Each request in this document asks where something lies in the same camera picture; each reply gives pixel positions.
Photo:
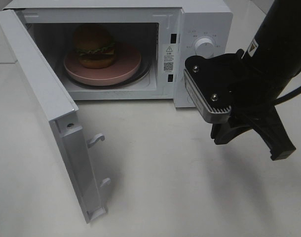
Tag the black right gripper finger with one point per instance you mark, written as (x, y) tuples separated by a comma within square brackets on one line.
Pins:
[(223, 133), (271, 129)]

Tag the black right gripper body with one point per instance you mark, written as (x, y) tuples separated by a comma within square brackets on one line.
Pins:
[(243, 87)]

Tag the round white door button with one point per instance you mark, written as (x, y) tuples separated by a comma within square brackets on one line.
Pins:
[(190, 101)]

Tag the pink round plate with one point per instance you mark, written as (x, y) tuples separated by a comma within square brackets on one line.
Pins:
[(127, 63)]

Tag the toy burger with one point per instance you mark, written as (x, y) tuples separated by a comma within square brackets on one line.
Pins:
[(94, 46)]

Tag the white microwave door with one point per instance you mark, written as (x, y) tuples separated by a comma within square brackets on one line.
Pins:
[(60, 111)]

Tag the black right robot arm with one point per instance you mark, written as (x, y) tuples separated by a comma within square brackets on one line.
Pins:
[(280, 32)]

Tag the upper white microwave knob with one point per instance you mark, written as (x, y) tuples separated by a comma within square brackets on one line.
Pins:
[(204, 46)]

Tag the glass microwave turntable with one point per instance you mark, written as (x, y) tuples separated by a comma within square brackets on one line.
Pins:
[(141, 73)]

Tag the white microwave oven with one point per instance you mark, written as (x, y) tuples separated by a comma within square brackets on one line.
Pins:
[(164, 32)]

